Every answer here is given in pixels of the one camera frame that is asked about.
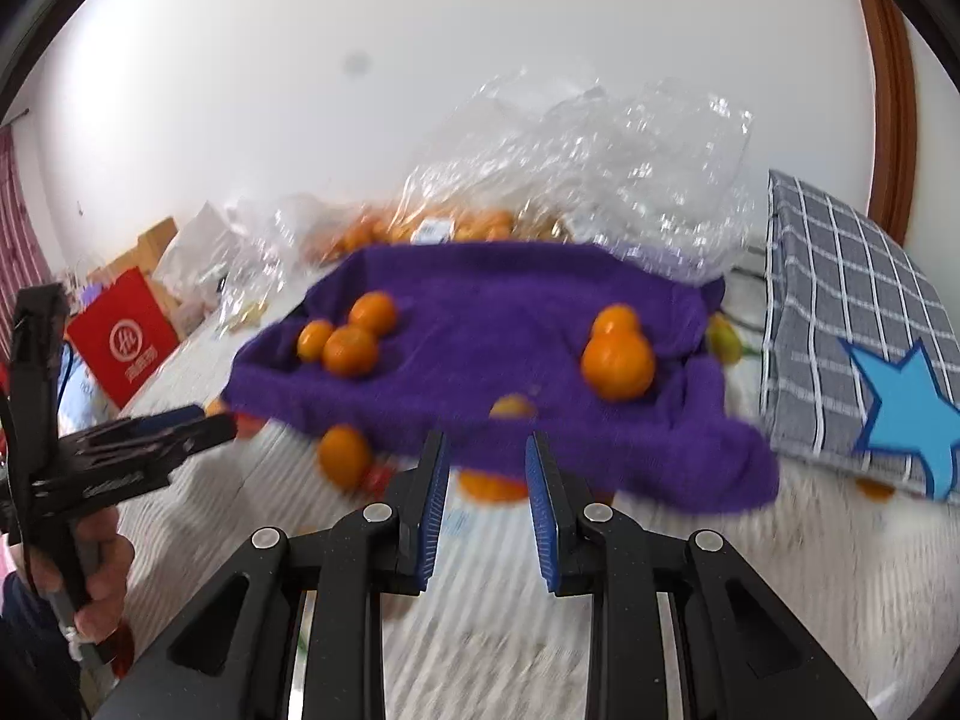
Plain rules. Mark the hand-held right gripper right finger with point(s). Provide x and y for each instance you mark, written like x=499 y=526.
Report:
x=544 y=517

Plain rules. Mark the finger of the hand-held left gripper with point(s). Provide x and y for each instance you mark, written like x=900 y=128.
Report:
x=180 y=414
x=210 y=431

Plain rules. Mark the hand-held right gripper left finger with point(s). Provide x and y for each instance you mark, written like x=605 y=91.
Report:
x=431 y=517

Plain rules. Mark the orange mandarin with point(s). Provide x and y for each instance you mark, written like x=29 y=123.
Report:
x=315 y=340
x=373 y=313
x=345 y=456
x=491 y=487
x=619 y=366
x=615 y=322
x=351 y=350

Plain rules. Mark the small yellow fruit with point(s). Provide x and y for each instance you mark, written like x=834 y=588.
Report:
x=512 y=406

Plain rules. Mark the purple towel covered basket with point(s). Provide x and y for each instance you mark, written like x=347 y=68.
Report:
x=510 y=345

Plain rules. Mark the person's left hand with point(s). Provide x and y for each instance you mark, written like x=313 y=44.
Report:
x=105 y=555

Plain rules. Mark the red paper bag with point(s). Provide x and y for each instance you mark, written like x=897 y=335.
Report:
x=127 y=341

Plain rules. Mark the red striped curtain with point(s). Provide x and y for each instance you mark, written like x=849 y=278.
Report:
x=19 y=240

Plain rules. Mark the white plastic bag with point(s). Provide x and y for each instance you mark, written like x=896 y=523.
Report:
x=195 y=240

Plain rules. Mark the small clear plastic bag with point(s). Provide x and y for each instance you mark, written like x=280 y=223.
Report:
x=262 y=255

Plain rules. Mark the fruit print tablecloth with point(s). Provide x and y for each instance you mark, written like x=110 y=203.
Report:
x=750 y=577

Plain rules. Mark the pile of bagged mandarins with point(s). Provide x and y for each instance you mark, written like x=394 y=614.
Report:
x=465 y=229

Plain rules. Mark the large clear plastic bag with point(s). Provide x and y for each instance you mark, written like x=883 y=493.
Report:
x=600 y=165

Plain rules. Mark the grey checked bag blue star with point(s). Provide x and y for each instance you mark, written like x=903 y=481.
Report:
x=847 y=315

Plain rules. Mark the wooden chair frame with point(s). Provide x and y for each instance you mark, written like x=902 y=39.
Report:
x=150 y=240

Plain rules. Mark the brown wooden door frame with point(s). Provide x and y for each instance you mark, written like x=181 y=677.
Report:
x=889 y=90

